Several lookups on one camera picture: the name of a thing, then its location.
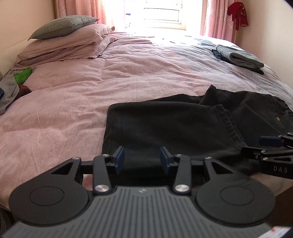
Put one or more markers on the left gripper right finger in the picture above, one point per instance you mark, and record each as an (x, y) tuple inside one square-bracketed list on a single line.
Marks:
[(166, 159)]

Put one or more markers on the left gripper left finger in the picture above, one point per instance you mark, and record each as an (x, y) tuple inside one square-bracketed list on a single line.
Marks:
[(118, 158)]

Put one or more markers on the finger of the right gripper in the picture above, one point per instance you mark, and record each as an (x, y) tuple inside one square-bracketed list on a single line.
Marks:
[(279, 141), (252, 153)]

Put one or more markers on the black trousers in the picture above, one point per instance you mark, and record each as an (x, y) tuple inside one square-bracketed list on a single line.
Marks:
[(217, 124)]

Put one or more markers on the pink duvet cover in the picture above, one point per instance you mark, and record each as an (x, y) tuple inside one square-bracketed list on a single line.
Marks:
[(64, 115)]

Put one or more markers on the dark maroon garment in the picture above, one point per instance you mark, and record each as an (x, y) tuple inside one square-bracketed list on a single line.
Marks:
[(23, 90)]

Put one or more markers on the light blue folded garment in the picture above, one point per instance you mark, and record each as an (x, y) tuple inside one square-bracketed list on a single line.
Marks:
[(207, 43)]

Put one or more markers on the pink pillow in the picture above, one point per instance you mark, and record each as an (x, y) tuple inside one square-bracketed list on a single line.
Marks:
[(85, 43)]

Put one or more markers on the green garment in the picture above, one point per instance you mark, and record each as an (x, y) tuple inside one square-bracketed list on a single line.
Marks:
[(21, 76)]

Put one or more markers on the dark blue garment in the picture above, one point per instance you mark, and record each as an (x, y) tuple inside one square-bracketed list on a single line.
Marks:
[(1, 93)]

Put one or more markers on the grey garment pile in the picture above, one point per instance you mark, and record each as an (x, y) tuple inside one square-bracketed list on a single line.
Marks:
[(11, 89)]

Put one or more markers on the right pink curtain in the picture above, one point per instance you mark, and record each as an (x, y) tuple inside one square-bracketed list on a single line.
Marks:
[(216, 22)]

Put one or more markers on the pink curtain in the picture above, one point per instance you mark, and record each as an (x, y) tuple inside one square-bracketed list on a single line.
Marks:
[(94, 8), (216, 22)]

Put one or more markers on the red hanging cloth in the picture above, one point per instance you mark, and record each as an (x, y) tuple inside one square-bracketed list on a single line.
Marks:
[(238, 14)]

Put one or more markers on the grey checked pillow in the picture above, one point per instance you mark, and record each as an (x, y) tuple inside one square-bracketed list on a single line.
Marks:
[(62, 26)]

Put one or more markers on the left pink curtain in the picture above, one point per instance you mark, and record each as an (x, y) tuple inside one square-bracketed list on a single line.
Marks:
[(94, 8)]

